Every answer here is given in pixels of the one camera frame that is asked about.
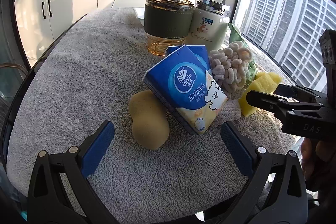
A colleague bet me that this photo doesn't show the yellow sponge block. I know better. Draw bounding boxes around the yellow sponge block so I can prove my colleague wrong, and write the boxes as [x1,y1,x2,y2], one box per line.
[238,72,282,117]

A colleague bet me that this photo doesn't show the grey knitted cloth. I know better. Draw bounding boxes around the grey knitted cloth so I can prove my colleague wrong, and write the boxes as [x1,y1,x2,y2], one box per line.
[211,89,245,127]

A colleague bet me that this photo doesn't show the beige chenille noodle duster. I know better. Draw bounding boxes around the beige chenille noodle duster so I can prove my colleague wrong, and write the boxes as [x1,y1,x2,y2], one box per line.
[209,45,249,93]

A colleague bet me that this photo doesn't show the green patterned cloth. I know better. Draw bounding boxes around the green patterned cloth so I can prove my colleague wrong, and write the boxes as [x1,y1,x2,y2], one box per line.
[228,23,256,84]

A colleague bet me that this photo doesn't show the blue Vinda tissue pack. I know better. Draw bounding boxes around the blue Vinda tissue pack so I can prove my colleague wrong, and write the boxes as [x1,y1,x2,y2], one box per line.
[142,45,227,134]

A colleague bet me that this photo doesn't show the tan beauty sponge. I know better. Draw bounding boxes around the tan beauty sponge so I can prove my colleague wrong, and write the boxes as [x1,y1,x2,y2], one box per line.
[129,90,170,150]

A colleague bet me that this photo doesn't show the person's right hand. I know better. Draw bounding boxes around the person's right hand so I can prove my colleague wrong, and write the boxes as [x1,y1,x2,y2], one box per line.
[301,138,335,191]

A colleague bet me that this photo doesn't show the white ceramic mug chrome lid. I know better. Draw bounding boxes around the white ceramic mug chrome lid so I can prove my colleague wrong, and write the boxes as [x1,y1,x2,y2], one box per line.
[185,0,231,52]

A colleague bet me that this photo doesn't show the grey fluffy table towel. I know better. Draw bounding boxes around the grey fluffy table towel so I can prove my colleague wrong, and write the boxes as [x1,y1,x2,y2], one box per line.
[6,6,300,224]

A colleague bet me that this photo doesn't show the amber glass tumbler green sleeve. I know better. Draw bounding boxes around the amber glass tumbler green sleeve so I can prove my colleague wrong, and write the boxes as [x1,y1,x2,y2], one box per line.
[144,0,194,56]

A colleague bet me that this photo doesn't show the white plastic tray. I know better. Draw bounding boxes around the white plastic tray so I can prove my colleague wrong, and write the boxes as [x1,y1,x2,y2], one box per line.
[134,7,145,26]

